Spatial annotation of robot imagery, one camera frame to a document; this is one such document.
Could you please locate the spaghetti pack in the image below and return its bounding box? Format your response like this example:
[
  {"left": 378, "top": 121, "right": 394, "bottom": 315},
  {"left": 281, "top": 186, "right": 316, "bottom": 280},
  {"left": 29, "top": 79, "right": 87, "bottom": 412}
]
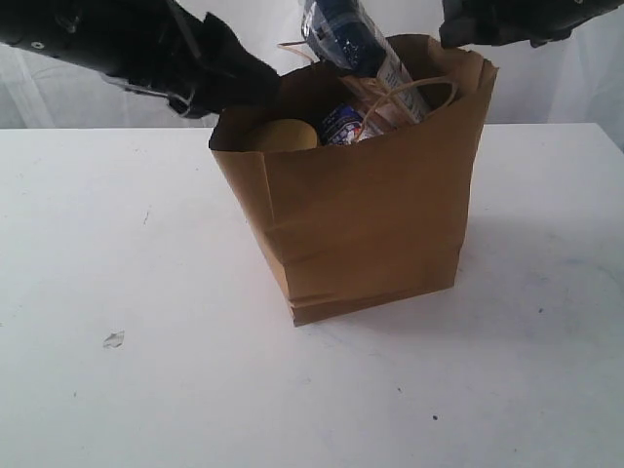
[{"left": 301, "top": 0, "right": 430, "bottom": 128}]

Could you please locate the small white blue milk carton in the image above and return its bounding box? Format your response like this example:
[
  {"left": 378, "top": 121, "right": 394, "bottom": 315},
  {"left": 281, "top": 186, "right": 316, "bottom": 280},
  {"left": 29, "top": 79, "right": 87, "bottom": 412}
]
[{"left": 320, "top": 103, "right": 373, "bottom": 145}]

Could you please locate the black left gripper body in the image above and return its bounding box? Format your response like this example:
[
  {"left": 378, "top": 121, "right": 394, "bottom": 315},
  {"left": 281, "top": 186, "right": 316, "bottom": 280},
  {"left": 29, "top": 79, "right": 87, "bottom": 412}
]
[{"left": 1, "top": 1, "right": 215, "bottom": 118}]

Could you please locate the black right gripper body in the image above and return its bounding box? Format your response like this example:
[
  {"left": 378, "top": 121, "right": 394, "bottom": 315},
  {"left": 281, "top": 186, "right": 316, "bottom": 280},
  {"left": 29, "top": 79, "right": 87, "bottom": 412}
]
[{"left": 439, "top": 0, "right": 623, "bottom": 49}]

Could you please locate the brown paper shopping bag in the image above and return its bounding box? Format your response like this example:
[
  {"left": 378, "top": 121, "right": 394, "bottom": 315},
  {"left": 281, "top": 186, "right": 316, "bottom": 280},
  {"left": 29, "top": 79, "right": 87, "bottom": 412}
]
[{"left": 209, "top": 34, "right": 497, "bottom": 326}]

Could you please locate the glass nut jar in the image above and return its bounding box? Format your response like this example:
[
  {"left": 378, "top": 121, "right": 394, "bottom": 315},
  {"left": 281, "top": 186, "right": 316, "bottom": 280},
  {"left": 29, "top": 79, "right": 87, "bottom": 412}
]
[{"left": 245, "top": 119, "right": 319, "bottom": 152}]

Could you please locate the torn clear plastic scrap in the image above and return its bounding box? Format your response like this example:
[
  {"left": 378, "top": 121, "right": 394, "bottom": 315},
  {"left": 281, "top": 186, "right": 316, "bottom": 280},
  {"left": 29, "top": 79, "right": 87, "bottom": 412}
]
[{"left": 102, "top": 331, "right": 125, "bottom": 349}]

